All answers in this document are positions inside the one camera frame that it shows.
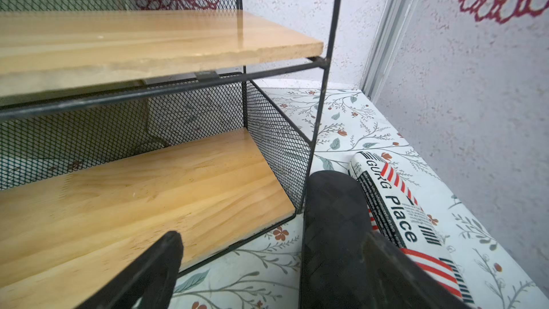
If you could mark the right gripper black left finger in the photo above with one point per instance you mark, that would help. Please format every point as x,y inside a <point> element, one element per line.
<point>148,282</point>

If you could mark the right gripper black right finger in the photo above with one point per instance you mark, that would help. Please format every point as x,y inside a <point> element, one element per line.
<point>395,281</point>

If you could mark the black trash bag roll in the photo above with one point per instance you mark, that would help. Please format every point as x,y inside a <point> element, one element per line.
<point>336,222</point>

